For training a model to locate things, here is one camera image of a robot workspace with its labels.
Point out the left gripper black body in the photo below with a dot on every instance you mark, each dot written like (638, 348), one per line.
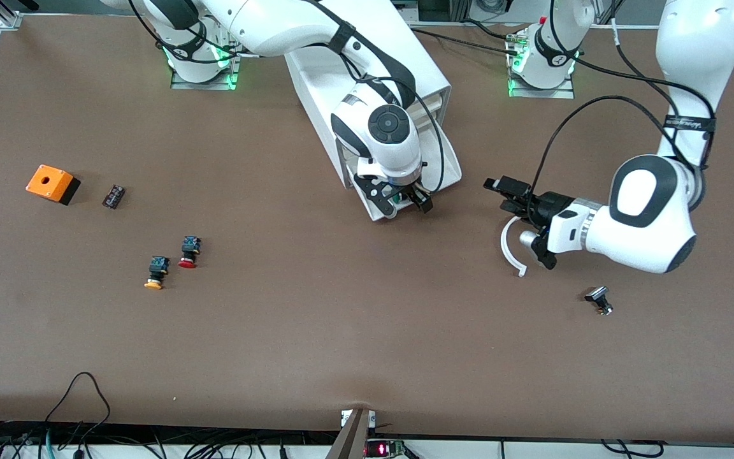
(550, 205)

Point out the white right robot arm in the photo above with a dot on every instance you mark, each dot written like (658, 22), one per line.
(278, 25)

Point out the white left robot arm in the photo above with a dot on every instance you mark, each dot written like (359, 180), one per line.
(647, 223)

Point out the white drawer cabinet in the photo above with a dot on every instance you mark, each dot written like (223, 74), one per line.
(322, 83)

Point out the black pushbutton with white cap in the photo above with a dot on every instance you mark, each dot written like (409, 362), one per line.
(597, 295)

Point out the red mushroom pushbutton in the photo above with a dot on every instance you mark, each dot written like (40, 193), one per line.
(188, 252)

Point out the yellow mushroom pushbutton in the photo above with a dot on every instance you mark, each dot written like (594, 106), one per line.
(157, 271)

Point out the small device with red light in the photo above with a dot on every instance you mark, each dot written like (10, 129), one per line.
(380, 449)

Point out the small black contact block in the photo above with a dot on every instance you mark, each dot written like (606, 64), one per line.
(114, 196)

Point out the white semicircular plastic bracket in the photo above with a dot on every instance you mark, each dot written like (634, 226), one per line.
(504, 245)

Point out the grey metal camera post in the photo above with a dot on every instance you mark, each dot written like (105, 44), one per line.
(351, 440)

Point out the orange button enclosure box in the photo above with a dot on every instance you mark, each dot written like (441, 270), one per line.
(48, 180)

